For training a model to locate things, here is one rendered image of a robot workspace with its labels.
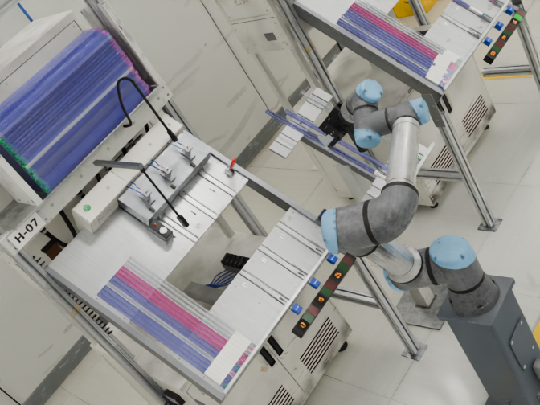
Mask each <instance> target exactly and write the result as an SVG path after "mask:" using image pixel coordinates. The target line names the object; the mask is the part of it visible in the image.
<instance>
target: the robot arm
mask: <svg viewBox="0 0 540 405"><path fill-rule="evenodd" d="M382 96H383V88H382V86H381V85H380V84H379V83H378V82H377V81H375V80H370V79H368V80H363V81H362V82H361V83H360V84H359V85H358V86H357V87H356V89H355V90H354V91H353V92H352V94H351V95H350V96H349V97H348V99H347V100H346V101H345V102H344V103H343V102H341V101H339V102H338V103H337V105H336V106H335V107H334V108H333V109H332V111H331V112H330V113H329V114H328V116H327V117H326V118H325V120H324V121H323V122H322V123H321V125H320V126H319V127H318V128H319V129H320V130H321V131H322V132H323V133H325V134H326V135H327V136H326V137H324V136H322V135H318V139H319V140H320V141H321V143H322V144H323V145H324V146H325V149H332V148H333V147H334V146H335V145H336V143H337V142H338V141H340V140H341V139H342V138H343V137H344V136H345V135H346V133H348V134H349V136H350V138H351V140H352V141H353V143H354V144H355V146H356V147H357V149H358V151H359V152H360V153H362V152H366V151H367V150H368V149H370V148H374V147H376V146H377V145H379V144H380V143H381V139H382V136H385V135H387V134H391V133H392V134H391V147H390V154H389V162H388V168H387V181H386V184H385V185H384V186H383V187H382V189H381V194H380V195H379V196H378V197H377V198H373V199H369V200H366V201H362V202H356V203H352V204H349V205H345V206H342V207H334V208H333V209H329V210H327V211H325V212H324V213H323V216H322V217H321V234H322V238H323V241H324V244H325V247H326V248H327V250H328V251H329V252H330V253H332V254H339V253H341V252H347V253H349V254H350V255H352V256H355V257H366V258H367V259H368V260H371V261H372V262H374V263H375V264H377V265H378V266H380V267H381V268H382V270H383V275H384V277H385V280H386V282H387V284H388V285H389V286H390V287H391V288H392V289H393V290H395V291H397V292H401V291H403V292H406V291H410V290H412V289H417V288H426V287H431V286H437V285H442V284H446V285H447V287H448V300H449V303H450V305H451V306H452V309H453V310H454V311H455V312H456V313H457V314H459V315H461V316H464V317H476V316H480V315H482V314H484V313H487V312H488V311H489V310H490V309H491V308H492V307H493V306H494V305H495V304H496V303H497V301H498V299H499V295H500V292H499V288H498V287H497V284H496V282H495V281H494V279H493V278H491V277H490V276H489V275H488V274H486V273H485V272H484V271H483V269H482V267H481V265H480V263H479V261H478V259H477V257H476V253H475V251H474V250H473V248H472V247H471V245H470V244H469V242H468V241H467V240H466V239H464V238H463V237H461V236H458V235H444V236H441V237H439V238H438V240H435V241H434V242H433V243H432V244H431V246H430V247H426V248H421V249H415V248H414V247H412V246H410V245H406V244H403V245H401V244H400V243H398V242H397V241H396V240H395V239H396V238H398V237H399V236H400V235H401V234H402V233H403V232H404V231H405V230H406V229H407V227H408V226H409V224H410V223H411V221H412V219H413V218H414V215H415V212H416V210H417V207H418V203H419V191H418V189H417V188H416V187H415V182H416V171H417V161H418V150H419V131H420V126H421V125H423V124H426V123H428V122H429V121H430V112H429V109H428V105H427V103H426V102H425V100H424V99H422V98H418V99H414V100H409V101H407V102H403V103H401V104H397V105H393V106H391V107H388V108H383V109H380V110H378V102H379V101H380V100H381V98H382ZM328 134H329V135H328Z"/></svg>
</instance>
